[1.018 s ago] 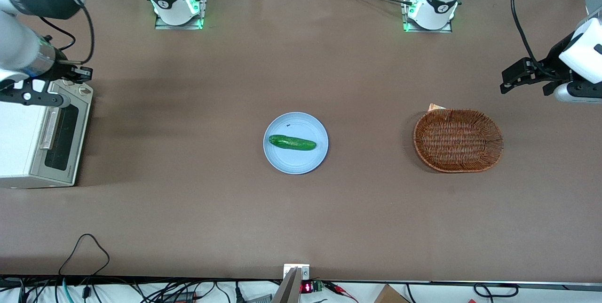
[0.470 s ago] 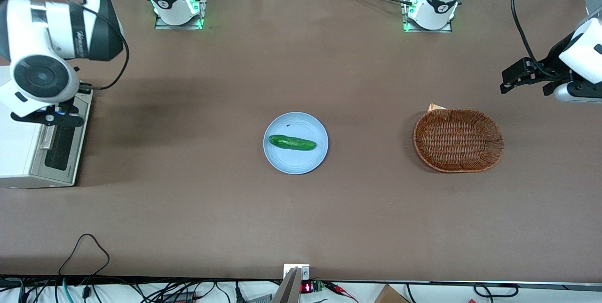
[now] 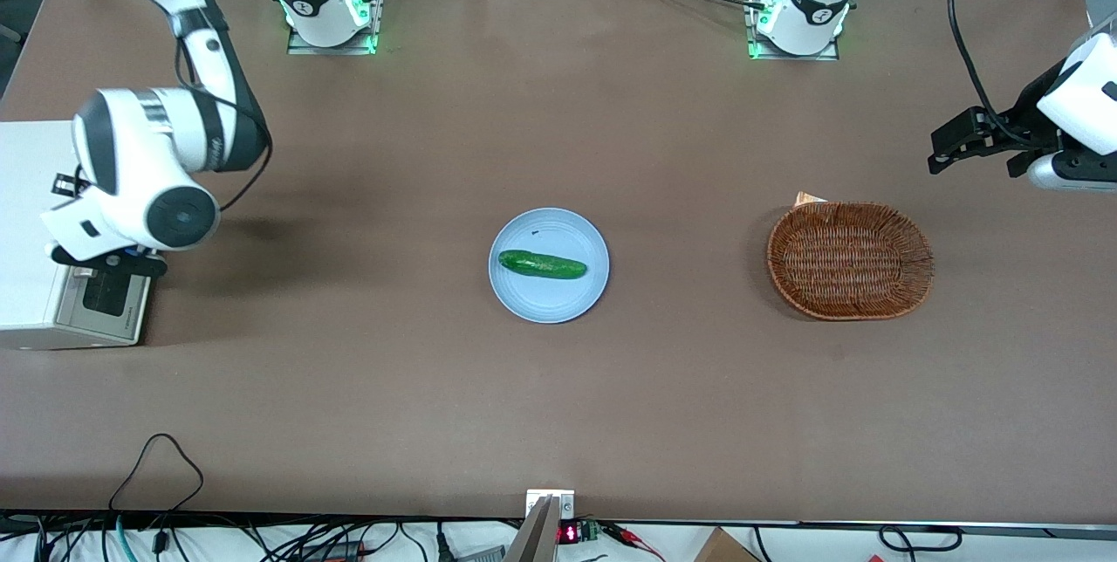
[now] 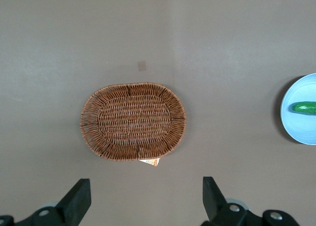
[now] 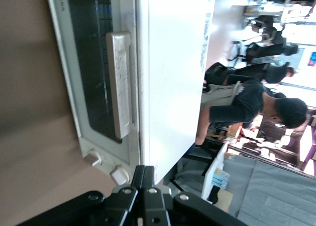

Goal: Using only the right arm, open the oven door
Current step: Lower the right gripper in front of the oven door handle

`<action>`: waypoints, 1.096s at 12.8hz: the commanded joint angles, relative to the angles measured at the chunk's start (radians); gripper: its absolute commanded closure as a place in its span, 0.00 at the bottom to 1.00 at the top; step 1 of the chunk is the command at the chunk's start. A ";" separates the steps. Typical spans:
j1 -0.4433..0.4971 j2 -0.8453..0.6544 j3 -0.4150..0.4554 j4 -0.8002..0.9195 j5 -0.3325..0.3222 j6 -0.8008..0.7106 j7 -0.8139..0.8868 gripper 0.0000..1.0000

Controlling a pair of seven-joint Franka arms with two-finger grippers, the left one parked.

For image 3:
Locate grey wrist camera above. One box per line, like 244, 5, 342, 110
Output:
1026, 152, 1117, 193
49, 245, 169, 278

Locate grey slanted post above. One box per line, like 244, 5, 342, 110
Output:
504, 496, 559, 562

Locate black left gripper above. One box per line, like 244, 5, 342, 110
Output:
928, 58, 1071, 179

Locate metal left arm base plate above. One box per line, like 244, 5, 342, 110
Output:
743, 0, 841, 62

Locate light blue round plate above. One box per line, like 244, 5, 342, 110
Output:
488, 208, 610, 325

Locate oval brown wicker basket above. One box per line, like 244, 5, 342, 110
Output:
766, 201, 935, 321

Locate metal oven door with window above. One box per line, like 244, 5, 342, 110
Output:
54, 264, 154, 347

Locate green cucumber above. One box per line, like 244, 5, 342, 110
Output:
497, 249, 589, 281

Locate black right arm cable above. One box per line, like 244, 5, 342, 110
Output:
173, 8, 274, 214

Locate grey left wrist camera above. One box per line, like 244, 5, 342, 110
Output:
1026, 152, 1117, 193

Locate brown cardboard box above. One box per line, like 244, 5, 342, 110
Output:
694, 527, 762, 562

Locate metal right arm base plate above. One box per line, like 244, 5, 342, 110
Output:
286, 0, 387, 56

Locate black oval cable loop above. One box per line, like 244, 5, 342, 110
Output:
877, 524, 963, 553

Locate small metal table bracket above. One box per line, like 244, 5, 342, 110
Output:
525, 489, 577, 521

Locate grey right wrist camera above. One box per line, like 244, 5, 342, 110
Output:
49, 245, 169, 278

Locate white toaster oven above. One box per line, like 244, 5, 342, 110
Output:
0, 120, 156, 351

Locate thin black looped table cable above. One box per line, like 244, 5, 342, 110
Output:
108, 433, 205, 515

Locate black power adapter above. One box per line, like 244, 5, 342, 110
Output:
301, 540, 367, 562

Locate red alligator clip leads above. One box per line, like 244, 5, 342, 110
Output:
602, 524, 666, 561

